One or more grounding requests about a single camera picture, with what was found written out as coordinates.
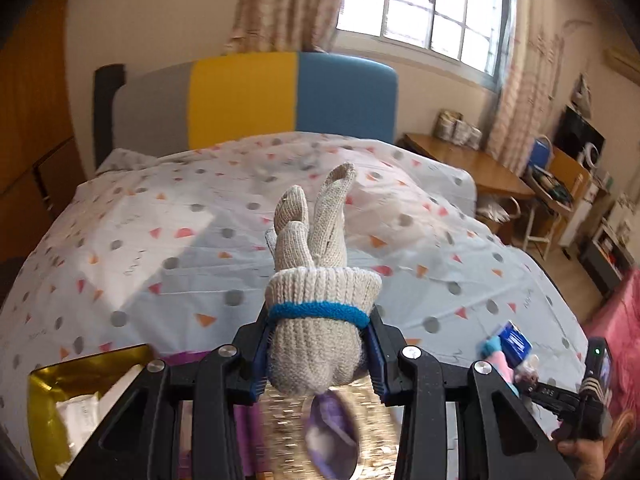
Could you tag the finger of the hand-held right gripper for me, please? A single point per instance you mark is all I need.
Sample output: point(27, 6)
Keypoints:
point(550, 395)

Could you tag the black television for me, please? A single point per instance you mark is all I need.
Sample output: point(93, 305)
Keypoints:
point(577, 132)

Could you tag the blue folding chair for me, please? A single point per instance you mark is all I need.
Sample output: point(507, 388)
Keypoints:
point(540, 152)

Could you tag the blue plush glove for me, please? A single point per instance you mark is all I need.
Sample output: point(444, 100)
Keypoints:
point(490, 347)

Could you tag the grey shelf unit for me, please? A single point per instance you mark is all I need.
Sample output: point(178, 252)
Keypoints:
point(607, 260)

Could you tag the window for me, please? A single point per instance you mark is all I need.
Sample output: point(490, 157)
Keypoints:
point(435, 5)

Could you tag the clear plastic wrapper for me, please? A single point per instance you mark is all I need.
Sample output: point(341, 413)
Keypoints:
point(82, 420)

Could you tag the wooden wardrobe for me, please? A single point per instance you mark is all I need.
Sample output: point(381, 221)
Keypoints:
point(35, 85)

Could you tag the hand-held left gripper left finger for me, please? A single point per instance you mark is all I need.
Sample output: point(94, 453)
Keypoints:
point(261, 360)

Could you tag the purple glossy pouch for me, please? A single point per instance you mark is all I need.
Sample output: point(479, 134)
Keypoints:
point(332, 435)

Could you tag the patterned curtain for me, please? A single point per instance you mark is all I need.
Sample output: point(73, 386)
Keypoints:
point(525, 90)
point(285, 5)

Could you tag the pink face mask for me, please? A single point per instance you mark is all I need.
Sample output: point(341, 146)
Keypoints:
point(504, 367)

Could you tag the pink bedspread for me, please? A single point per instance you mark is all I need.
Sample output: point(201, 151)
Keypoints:
point(620, 330)

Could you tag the white knit gloves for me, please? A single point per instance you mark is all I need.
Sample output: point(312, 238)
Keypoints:
point(310, 355)

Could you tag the grey yellow blue headboard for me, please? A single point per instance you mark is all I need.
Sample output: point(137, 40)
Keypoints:
point(240, 100)

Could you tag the blue tissue packet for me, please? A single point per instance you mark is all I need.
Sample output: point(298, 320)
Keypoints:
point(516, 341)

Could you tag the gold glitter tray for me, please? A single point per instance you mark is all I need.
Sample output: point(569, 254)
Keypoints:
point(50, 385)

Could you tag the green black tool bag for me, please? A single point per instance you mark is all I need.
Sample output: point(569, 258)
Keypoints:
point(550, 185)

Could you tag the purple cloth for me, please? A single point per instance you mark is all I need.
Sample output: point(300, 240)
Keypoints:
point(247, 435)

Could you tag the white small fridge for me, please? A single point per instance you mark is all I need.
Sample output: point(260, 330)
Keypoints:
point(580, 215)

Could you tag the wooden desk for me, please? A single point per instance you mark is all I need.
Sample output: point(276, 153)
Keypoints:
point(470, 170)

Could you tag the pink satin scrunchie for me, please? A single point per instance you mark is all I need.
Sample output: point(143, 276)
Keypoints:
point(525, 375)

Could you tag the person's right hand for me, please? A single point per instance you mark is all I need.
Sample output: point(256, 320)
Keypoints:
point(582, 460)

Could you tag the clear desk organizer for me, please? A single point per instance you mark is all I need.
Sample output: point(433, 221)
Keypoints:
point(460, 130)

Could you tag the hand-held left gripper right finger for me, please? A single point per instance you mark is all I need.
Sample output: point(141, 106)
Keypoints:
point(376, 365)

